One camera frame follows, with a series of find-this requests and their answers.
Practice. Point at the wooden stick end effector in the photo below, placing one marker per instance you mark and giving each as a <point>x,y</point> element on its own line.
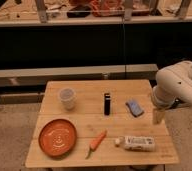
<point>158,116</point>

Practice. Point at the orange plate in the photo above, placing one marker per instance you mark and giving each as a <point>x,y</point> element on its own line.
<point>57,137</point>

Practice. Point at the orange toy carrot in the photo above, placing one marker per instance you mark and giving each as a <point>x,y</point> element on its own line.
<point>96,142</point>

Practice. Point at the wooden table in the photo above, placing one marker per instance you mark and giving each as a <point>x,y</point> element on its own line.
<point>89,119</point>

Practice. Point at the black standing eraser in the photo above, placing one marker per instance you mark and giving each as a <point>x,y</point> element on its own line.
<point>107,101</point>

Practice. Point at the blue sponge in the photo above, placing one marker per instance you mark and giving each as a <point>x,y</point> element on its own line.
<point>134,108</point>

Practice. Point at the white plastic bottle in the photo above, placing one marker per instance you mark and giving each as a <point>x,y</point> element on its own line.
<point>136,143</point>

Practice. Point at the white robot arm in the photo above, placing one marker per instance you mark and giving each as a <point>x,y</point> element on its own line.
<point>173,82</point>

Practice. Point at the grey metal bench rail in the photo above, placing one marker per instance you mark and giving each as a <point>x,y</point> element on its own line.
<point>40,76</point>

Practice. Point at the clear plastic cup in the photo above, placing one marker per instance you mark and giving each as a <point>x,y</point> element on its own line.
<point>67,97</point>

